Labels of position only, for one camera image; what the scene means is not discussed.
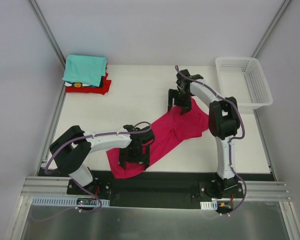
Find crimson pink t shirt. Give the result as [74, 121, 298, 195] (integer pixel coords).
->
[106, 99, 209, 179]

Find white plastic basket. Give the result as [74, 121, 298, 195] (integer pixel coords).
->
[215, 56, 273, 112]

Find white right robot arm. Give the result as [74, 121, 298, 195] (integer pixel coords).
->
[167, 65, 241, 199]

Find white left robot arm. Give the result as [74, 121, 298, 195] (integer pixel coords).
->
[44, 123, 155, 196]

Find folded teal t shirt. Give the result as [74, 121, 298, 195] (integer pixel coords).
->
[62, 54, 108, 87]

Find folded dark printed t shirt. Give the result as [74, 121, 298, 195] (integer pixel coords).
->
[64, 81, 100, 93]

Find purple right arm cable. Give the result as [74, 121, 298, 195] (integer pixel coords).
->
[174, 65, 248, 216]

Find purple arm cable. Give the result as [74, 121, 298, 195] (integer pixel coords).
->
[174, 65, 248, 216]
[44, 121, 153, 206]

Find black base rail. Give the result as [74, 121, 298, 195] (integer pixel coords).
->
[55, 169, 251, 210]

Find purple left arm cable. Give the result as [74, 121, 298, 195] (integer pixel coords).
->
[44, 121, 153, 206]

